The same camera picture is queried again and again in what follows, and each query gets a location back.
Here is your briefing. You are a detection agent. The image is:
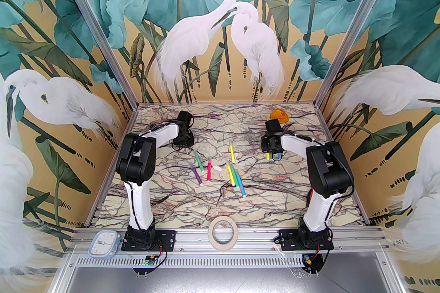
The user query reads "orange lidded white container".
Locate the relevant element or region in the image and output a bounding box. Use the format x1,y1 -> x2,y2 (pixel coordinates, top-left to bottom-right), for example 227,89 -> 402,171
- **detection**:
269,109 -> 289,125

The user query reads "masking tape roll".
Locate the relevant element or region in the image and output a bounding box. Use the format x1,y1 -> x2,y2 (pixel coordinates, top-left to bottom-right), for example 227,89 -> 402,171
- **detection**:
208,216 -> 238,249

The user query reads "right small circuit board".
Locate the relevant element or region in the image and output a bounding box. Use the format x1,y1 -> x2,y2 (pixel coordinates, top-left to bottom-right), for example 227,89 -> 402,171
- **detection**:
301,252 -> 325,275

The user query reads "small circuit board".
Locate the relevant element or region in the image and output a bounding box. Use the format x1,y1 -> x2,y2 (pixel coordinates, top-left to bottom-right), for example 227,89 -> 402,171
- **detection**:
132,252 -> 169,276
301,252 -> 325,275

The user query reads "perforated metal strip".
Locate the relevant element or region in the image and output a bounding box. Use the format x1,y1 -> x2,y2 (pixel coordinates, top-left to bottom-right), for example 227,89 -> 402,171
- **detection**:
69,257 -> 378,269

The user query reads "left small circuit board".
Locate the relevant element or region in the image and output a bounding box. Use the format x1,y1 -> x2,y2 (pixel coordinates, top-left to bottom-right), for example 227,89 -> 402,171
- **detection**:
132,252 -> 169,276

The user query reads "white blue round timer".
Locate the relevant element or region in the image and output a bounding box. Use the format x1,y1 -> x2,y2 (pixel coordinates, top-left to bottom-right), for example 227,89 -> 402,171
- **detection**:
88,231 -> 121,258

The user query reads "aluminium front rail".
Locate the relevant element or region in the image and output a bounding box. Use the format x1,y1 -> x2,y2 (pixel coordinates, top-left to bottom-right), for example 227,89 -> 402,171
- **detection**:
65,228 -> 392,252

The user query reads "left aluminium frame post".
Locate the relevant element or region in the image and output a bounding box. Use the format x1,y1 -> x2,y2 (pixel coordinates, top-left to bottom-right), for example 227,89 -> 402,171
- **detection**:
45,0 -> 140,106

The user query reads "aluminium frame post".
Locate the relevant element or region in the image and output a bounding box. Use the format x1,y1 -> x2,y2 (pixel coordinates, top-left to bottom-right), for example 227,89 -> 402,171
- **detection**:
45,0 -> 140,106
315,0 -> 408,108

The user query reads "right aluminium frame post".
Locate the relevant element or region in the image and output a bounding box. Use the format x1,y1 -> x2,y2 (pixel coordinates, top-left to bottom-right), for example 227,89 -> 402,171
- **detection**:
315,0 -> 408,108

